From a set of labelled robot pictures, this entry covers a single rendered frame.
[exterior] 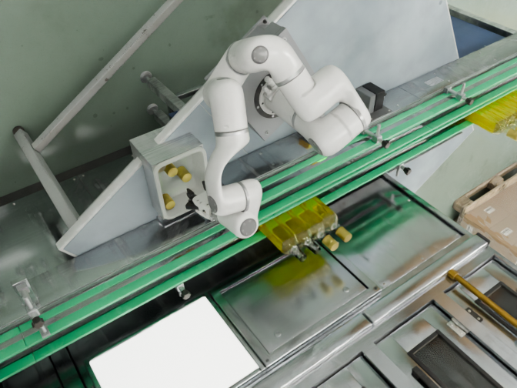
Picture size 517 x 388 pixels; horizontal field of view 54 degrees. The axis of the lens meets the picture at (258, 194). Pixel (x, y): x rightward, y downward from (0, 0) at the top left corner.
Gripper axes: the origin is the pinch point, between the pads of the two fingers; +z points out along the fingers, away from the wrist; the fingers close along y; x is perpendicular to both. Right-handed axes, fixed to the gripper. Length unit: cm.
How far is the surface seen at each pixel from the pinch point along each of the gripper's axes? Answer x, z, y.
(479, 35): -6, 26, 168
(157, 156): 13.2, 5.5, -7.3
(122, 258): -14.1, 7.8, -27.2
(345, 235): -28, -21, 37
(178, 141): 13.8, 8.3, 1.4
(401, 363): -55, -51, 27
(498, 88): -20, 0, 146
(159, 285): -25.5, 1.7, -20.9
